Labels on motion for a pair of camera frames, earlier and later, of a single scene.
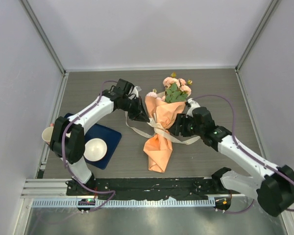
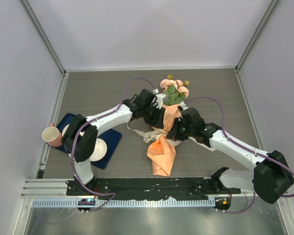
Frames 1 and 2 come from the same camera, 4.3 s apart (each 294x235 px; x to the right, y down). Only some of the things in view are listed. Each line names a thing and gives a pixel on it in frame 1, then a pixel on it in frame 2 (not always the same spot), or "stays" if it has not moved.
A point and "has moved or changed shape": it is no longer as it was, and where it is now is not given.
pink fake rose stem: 176,90 has moved or changed shape
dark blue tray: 111,137 stays
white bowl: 95,150 stays
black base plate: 149,188 stays
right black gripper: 181,119 stays
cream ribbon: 161,132 -> 203,146
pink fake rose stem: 171,83 has moved or changed shape
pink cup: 47,133 stays
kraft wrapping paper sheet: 158,149 has moved or changed shape
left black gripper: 139,113 -> 158,121
